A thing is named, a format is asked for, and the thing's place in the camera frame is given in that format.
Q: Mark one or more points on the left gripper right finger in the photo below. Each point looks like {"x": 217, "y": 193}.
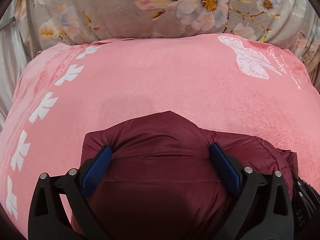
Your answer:
{"x": 260, "y": 208}

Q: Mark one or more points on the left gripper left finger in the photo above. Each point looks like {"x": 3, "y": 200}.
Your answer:
{"x": 47, "y": 216}

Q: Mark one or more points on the maroon puffer jacket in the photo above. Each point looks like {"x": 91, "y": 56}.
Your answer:
{"x": 161, "y": 184}

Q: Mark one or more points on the pink plush blanket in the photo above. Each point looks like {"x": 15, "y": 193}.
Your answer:
{"x": 217, "y": 81}

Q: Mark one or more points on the white satin curtain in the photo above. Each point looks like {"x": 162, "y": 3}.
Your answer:
{"x": 16, "y": 52}

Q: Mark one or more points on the grey floral bedding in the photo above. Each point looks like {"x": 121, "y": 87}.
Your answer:
{"x": 288, "y": 24}

